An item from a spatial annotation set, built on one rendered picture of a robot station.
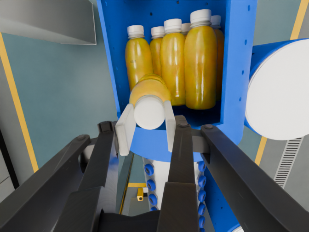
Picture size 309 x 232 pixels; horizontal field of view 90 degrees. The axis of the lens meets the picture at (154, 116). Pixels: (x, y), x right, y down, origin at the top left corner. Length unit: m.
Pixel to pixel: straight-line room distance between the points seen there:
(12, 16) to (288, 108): 0.93
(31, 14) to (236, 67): 0.80
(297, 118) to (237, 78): 0.36
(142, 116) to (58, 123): 1.68
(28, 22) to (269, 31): 1.64
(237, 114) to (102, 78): 1.35
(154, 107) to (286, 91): 0.43
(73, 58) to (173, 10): 1.23
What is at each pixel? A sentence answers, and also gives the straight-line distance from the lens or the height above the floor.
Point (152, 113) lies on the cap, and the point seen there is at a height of 1.27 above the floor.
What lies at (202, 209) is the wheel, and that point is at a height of 0.98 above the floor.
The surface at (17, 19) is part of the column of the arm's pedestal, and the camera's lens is 0.82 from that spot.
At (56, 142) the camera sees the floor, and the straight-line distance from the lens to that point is 1.96.
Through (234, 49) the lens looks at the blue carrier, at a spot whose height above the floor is 1.22.
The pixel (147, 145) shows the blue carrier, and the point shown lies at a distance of 0.27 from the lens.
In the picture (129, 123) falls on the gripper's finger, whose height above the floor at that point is 1.30.
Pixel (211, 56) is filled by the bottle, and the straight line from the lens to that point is 0.33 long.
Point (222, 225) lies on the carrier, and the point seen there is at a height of 0.99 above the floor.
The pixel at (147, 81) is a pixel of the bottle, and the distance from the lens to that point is 0.23.
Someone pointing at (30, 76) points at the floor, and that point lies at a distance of 1.84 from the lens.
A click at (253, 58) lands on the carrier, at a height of 0.99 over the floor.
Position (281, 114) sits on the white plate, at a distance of 0.57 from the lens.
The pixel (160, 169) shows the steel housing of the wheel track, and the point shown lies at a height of 0.93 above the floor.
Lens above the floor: 1.45
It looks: 70 degrees down
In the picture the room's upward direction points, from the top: 180 degrees clockwise
